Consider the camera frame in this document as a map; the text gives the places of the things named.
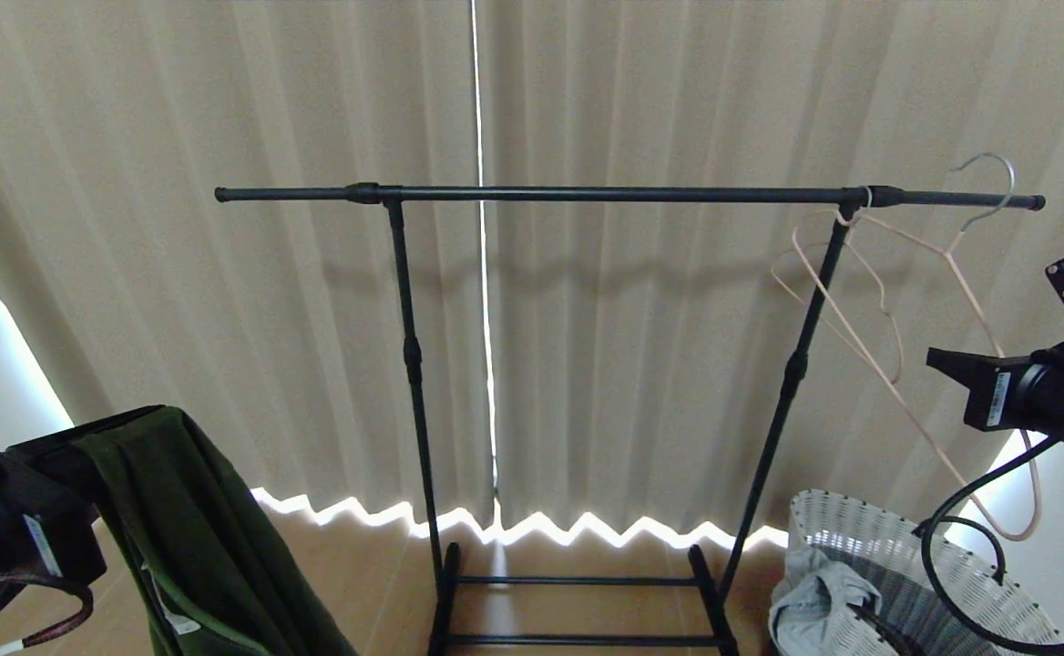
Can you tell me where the green long-sleeved shirt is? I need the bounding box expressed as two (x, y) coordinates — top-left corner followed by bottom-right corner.
(75, 405), (360, 656)

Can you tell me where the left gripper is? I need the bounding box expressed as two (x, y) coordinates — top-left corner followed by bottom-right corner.
(0, 424), (109, 589)

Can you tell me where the beige curtain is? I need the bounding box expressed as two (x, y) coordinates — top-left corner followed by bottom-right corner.
(0, 0), (1064, 552)

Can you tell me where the white laundry basket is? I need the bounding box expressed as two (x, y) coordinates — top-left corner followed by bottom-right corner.
(769, 489), (1063, 656)

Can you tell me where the black clothes rack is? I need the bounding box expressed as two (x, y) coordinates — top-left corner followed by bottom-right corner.
(215, 182), (1046, 656)

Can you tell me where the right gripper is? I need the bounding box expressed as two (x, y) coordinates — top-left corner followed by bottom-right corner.
(963, 340), (1064, 470)

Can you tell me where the pale blue garment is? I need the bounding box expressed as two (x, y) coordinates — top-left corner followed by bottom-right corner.
(769, 545), (882, 656)

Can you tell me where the black cable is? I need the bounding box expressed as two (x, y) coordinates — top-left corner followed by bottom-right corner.
(919, 428), (1064, 656)

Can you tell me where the pink clothes hanger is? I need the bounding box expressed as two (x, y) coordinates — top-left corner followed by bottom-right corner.
(792, 153), (1042, 542)
(771, 211), (905, 384)

